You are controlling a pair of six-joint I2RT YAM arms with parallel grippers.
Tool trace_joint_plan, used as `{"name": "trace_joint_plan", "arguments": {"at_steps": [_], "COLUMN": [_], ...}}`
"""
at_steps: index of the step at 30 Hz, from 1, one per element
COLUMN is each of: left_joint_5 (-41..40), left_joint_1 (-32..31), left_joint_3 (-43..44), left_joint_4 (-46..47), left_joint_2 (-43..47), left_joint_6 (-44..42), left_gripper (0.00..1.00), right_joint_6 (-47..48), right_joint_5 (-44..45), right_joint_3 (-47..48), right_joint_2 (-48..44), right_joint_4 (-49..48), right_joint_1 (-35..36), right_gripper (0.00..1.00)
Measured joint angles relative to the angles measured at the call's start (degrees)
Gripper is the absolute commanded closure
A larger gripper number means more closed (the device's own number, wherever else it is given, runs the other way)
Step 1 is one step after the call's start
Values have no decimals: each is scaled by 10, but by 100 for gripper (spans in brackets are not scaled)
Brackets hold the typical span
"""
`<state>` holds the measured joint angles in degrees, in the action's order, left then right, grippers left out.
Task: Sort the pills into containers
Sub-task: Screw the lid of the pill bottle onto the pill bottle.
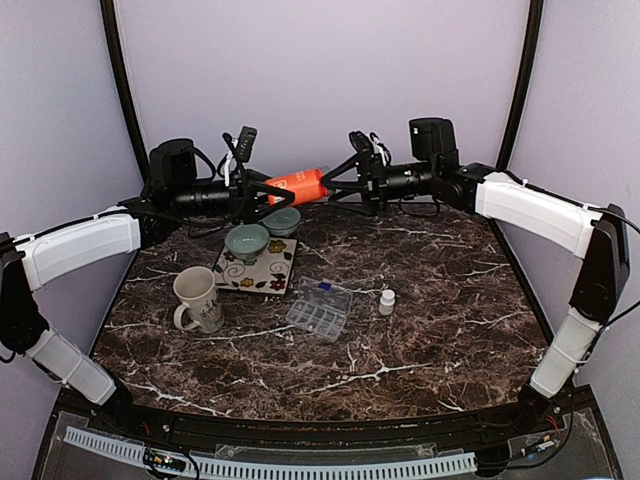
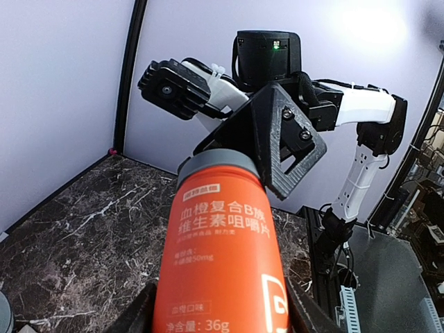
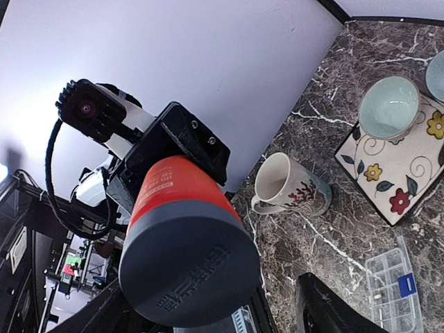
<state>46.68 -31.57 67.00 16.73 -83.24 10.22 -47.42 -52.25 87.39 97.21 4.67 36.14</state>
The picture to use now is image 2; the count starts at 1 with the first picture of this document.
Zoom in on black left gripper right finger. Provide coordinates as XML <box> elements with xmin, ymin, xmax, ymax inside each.
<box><xmin>286</xmin><ymin>277</ymin><xmax>341</xmax><ymax>333</ymax></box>

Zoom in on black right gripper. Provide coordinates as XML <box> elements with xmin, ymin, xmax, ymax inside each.
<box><xmin>193</xmin><ymin>71</ymin><xmax>342</xmax><ymax>200</ymax></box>

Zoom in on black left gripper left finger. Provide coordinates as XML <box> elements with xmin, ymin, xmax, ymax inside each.
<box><xmin>104</xmin><ymin>282</ymin><xmax>157</xmax><ymax>333</ymax></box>

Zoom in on orange bottle with grey lid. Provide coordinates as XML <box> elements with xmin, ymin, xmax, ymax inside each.
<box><xmin>152</xmin><ymin>148</ymin><xmax>291</xmax><ymax>332</ymax></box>

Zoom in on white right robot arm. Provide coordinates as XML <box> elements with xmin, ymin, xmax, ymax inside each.
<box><xmin>194</xmin><ymin>71</ymin><xmax>407</xmax><ymax>254</ymax></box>

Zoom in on white slotted cable duct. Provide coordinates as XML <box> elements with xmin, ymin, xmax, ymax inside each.
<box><xmin>336</xmin><ymin>285</ymin><xmax>361</xmax><ymax>333</ymax></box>

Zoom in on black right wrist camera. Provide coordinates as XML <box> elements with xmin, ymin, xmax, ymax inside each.
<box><xmin>232</xmin><ymin>30</ymin><xmax>302</xmax><ymax>92</ymax></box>

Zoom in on black right frame post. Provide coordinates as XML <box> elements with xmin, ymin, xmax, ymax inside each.
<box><xmin>112</xmin><ymin>0</ymin><xmax>149</xmax><ymax>154</ymax></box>

